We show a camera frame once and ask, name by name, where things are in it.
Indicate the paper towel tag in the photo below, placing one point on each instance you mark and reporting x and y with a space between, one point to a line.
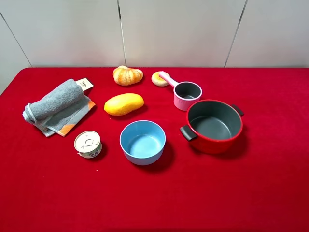
84 83

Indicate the blue bowl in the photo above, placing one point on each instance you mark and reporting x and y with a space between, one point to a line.
142 142

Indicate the orange croissant bread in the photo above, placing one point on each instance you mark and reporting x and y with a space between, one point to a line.
126 76

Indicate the round beige donut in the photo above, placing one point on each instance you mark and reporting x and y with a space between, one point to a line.
158 81

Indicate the yellow mango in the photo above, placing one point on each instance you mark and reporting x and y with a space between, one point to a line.
123 104

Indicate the small tin can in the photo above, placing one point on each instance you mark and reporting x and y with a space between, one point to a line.
88 144

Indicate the grey rolled towel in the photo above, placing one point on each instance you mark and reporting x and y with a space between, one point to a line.
60 110

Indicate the pink saucepan with handle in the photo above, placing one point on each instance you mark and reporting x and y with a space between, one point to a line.
185 93

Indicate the red pot black handles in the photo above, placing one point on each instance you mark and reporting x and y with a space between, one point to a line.
212 126

